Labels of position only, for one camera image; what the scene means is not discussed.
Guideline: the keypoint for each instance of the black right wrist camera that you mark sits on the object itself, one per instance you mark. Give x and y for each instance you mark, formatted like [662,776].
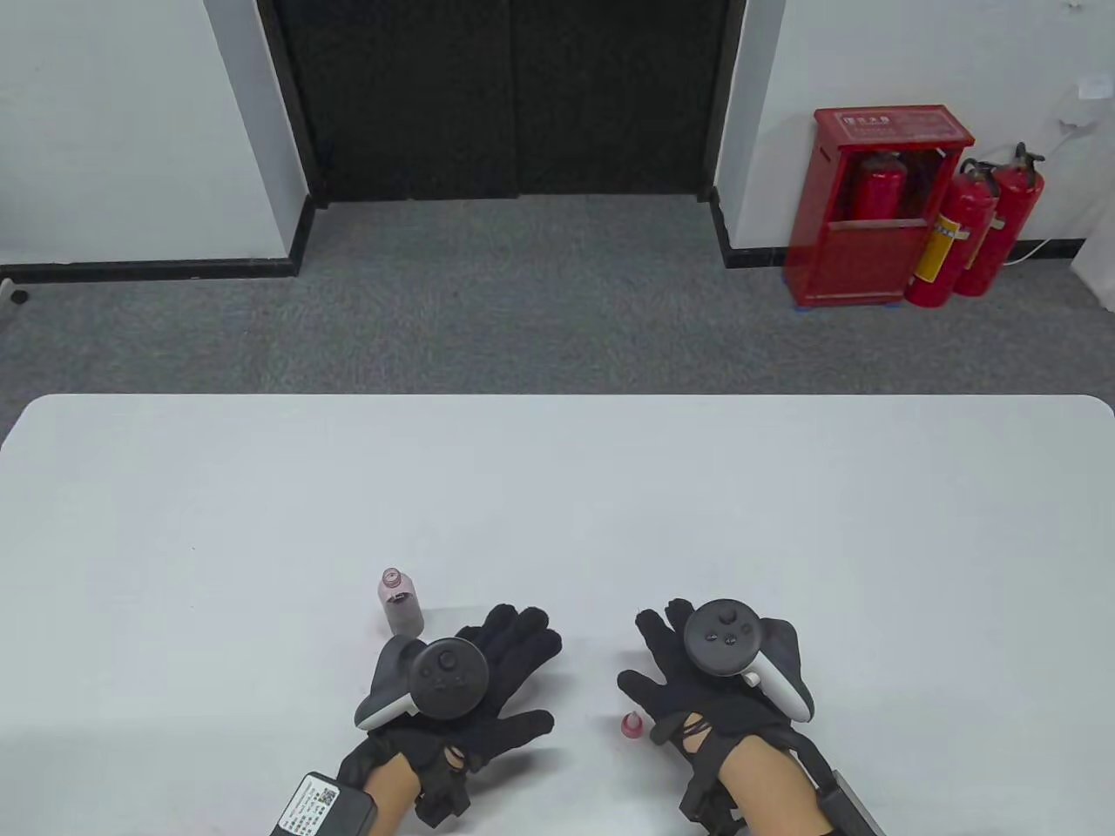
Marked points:
[707,784]

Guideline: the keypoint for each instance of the white and black floor object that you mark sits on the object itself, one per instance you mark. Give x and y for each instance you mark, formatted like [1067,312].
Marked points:
[9,296]

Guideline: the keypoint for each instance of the person's left forearm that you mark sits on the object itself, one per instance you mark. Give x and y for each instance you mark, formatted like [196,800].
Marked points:
[392,794]

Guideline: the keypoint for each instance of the plain black wrist box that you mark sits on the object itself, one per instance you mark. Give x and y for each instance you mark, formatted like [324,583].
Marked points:
[852,812]

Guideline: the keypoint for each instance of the black double door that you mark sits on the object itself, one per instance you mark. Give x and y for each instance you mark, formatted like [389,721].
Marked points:
[505,96]

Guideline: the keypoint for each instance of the red fire extinguisher cabinet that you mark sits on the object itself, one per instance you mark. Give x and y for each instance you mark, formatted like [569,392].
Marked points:
[858,261]

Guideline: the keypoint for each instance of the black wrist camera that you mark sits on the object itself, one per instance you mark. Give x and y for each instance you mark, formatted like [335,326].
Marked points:
[707,784]
[442,797]

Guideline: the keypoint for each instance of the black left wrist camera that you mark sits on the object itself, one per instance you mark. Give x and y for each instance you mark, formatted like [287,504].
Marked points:
[442,797]

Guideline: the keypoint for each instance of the red fire extinguisher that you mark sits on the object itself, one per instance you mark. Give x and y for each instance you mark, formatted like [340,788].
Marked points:
[1015,209]

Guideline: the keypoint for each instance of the person's left hand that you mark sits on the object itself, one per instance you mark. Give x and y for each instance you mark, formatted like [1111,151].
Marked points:
[518,649]

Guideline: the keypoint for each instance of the red extinguisher with yellow label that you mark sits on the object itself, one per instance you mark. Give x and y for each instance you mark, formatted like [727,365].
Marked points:
[949,235]

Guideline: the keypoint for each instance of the person's right forearm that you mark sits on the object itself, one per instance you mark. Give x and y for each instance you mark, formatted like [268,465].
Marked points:
[768,794]

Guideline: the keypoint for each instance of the black labelled wrist box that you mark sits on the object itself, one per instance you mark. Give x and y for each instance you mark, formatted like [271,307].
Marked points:
[320,810]

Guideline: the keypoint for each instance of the white wall socket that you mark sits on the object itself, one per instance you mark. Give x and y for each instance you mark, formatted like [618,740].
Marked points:
[1095,89]

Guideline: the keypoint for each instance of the black and white right controller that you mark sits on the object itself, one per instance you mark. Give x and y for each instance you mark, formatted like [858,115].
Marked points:
[719,640]

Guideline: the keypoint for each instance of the white plastic object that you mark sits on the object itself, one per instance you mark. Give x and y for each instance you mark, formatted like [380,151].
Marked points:
[1099,274]

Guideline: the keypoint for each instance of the person's right hand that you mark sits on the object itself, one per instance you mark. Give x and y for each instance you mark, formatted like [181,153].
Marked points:
[666,688]

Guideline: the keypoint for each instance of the red pointed bottle cap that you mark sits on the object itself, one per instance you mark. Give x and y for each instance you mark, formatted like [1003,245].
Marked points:
[632,729]

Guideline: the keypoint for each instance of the clear soy sauce bottle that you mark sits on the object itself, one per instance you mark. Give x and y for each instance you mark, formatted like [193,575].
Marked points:
[402,611]

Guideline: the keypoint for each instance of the red extinguisher inside cabinet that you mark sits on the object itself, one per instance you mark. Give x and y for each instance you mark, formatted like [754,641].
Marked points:
[878,192]

